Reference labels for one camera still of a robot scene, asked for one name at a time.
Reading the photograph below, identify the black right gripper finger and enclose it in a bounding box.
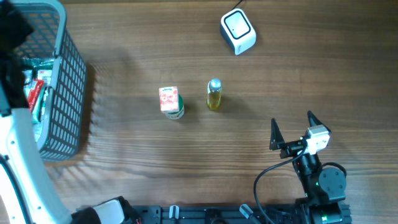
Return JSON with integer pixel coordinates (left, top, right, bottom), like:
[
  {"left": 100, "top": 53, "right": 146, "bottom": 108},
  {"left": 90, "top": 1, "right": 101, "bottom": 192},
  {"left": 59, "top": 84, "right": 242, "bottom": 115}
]
[
  {"left": 307, "top": 111, "right": 325, "bottom": 127},
  {"left": 269, "top": 118, "right": 285, "bottom": 150}
]

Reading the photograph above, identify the green 3M gloves package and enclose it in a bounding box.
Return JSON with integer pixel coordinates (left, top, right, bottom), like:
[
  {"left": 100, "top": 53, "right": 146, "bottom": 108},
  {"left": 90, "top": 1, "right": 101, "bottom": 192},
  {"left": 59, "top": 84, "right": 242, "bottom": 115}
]
[{"left": 21, "top": 58, "right": 54, "bottom": 142}]

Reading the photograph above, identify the yellow liquid bottle silver cap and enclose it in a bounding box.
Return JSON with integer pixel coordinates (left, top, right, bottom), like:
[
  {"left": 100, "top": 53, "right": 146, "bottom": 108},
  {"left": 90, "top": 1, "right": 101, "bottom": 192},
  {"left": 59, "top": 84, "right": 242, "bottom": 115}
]
[{"left": 206, "top": 78, "right": 222, "bottom": 110}]

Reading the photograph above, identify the clear teal wipes packet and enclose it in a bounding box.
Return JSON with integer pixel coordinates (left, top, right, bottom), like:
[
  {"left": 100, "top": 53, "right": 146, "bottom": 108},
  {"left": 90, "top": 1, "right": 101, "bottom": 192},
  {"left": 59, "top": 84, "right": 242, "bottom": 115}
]
[{"left": 22, "top": 70, "right": 45, "bottom": 124}]

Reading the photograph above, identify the green lid chicken jar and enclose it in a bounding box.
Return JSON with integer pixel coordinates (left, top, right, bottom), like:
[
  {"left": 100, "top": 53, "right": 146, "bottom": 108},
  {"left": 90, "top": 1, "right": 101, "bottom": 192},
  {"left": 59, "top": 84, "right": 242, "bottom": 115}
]
[{"left": 164, "top": 93, "right": 185, "bottom": 120}]

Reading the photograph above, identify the red white tissue pack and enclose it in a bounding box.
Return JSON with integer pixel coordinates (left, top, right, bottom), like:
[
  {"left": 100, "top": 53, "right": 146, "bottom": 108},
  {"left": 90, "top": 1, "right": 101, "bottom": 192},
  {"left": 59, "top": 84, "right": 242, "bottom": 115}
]
[{"left": 159, "top": 86, "right": 179, "bottom": 113}]

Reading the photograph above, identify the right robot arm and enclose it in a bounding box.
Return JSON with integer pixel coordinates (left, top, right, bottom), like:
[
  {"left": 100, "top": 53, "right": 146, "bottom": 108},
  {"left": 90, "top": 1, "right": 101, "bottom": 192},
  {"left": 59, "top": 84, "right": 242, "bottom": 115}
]
[{"left": 265, "top": 111, "right": 353, "bottom": 224}]

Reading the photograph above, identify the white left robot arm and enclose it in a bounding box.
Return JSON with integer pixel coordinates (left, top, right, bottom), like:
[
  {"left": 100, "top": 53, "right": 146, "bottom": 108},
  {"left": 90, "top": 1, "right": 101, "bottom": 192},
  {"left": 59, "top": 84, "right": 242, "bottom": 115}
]
[{"left": 1, "top": 1, "right": 139, "bottom": 223}]

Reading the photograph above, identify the white barcode scanner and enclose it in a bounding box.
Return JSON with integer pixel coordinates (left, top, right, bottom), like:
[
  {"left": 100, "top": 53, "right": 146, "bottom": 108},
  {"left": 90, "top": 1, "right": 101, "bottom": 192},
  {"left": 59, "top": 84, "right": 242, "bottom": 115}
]
[{"left": 220, "top": 8, "right": 257, "bottom": 55}]

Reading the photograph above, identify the grey plastic shopping basket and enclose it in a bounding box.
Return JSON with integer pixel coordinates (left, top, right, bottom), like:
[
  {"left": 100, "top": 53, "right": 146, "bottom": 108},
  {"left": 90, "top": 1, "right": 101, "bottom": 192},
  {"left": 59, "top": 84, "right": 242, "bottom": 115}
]
[{"left": 12, "top": 0, "right": 87, "bottom": 162}]

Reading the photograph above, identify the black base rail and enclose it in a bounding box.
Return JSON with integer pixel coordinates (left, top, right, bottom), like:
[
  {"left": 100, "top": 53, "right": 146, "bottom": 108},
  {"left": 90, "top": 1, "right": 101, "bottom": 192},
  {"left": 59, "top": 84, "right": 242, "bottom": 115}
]
[{"left": 133, "top": 203, "right": 354, "bottom": 224}]

